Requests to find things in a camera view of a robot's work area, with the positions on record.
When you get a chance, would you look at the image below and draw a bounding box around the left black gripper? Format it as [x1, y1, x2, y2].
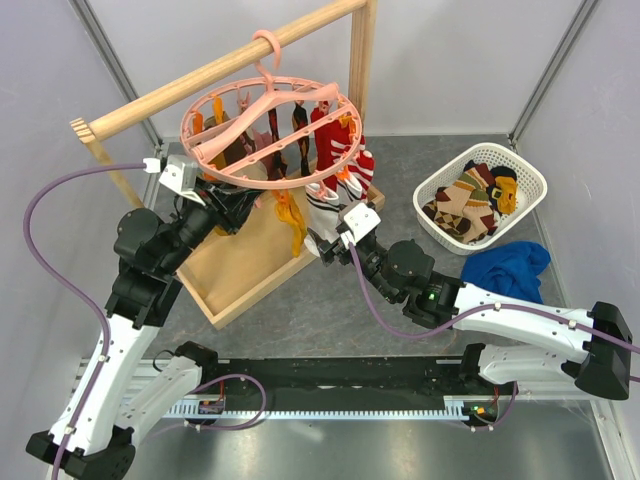
[159, 176, 263, 273]

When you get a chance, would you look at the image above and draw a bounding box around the mustard yellow sock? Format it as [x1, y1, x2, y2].
[272, 190, 307, 258]

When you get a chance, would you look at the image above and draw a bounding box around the wooden hanger rack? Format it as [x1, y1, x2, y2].
[71, 1, 384, 329]

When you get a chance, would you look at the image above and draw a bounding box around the pink round clip hanger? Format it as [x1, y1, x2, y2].
[180, 61, 365, 190]

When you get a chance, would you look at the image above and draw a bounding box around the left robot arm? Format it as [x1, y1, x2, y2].
[23, 178, 261, 479]

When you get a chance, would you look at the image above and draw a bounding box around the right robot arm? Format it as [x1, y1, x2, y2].
[308, 223, 639, 401]

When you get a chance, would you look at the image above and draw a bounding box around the socks pile in basket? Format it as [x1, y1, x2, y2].
[422, 161, 518, 244]

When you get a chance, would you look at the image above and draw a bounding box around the white striped-cuff sock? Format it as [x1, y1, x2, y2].
[305, 183, 341, 241]

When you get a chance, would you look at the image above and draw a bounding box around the beige brown sock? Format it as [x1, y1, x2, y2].
[210, 132, 267, 180]

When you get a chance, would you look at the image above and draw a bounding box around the black argyle sock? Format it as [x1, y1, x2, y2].
[292, 102, 314, 164]
[265, 108, 288, 180]

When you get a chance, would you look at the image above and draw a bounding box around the blue cloth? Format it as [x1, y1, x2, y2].
[460, 241, 551, 304]

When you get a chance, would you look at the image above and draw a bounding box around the white plastic basket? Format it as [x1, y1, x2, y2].
[413, 143, 547, 256]

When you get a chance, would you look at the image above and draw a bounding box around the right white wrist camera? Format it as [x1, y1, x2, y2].
[338, 202, 381, 247]

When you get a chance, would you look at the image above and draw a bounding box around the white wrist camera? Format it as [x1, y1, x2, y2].
[338, 202, 381, 247]
[142, 154, 205, 206]

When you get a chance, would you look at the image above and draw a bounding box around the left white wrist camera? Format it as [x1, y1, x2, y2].
[142, 154, 205, 206]

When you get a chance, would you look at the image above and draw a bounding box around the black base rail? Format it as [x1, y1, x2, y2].
[203, 356, 513, 413]

